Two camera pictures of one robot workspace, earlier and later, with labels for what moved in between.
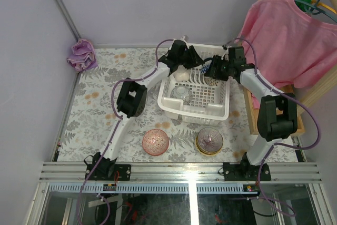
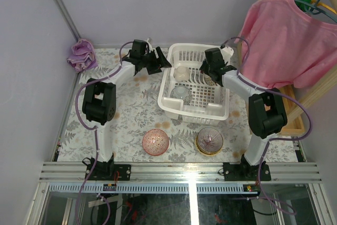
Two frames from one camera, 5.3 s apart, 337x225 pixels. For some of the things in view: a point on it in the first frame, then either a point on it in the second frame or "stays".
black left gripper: x=190 y=56 to x=151 y=60
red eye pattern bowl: x=155 y=142 stays
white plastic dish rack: x=202 y=100 stays
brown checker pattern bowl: x=211 y=81 stays
